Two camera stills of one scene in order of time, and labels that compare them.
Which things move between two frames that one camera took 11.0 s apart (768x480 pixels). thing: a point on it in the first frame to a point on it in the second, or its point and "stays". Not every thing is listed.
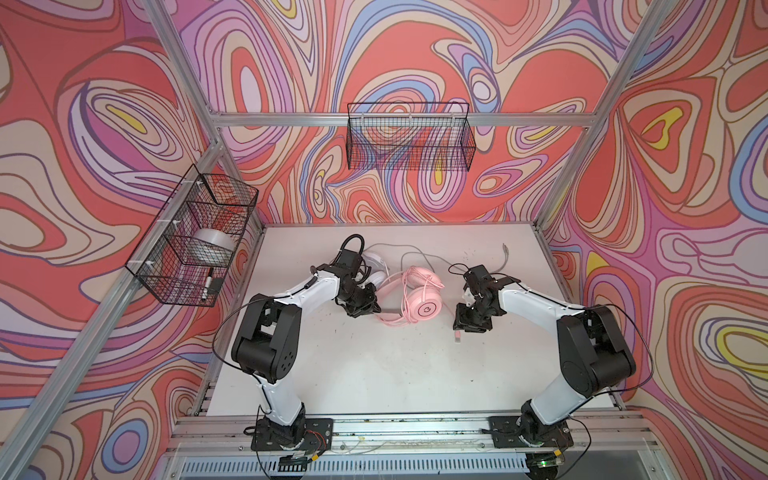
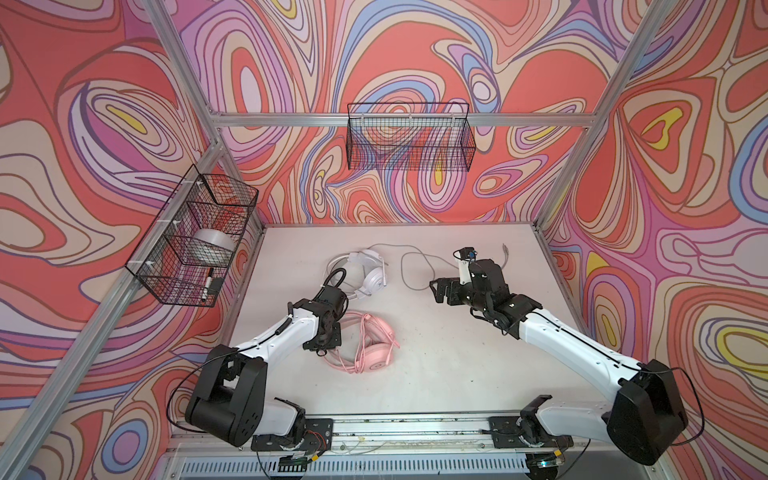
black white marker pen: x=208 y=283 stays
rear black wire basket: x=410 y=137 stays
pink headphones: x=417 y=292 to x=376 y=345
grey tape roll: x=210 y=247 stays
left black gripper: x=369 y=306 to x=336 y=338
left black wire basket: x=188 y=253 stays
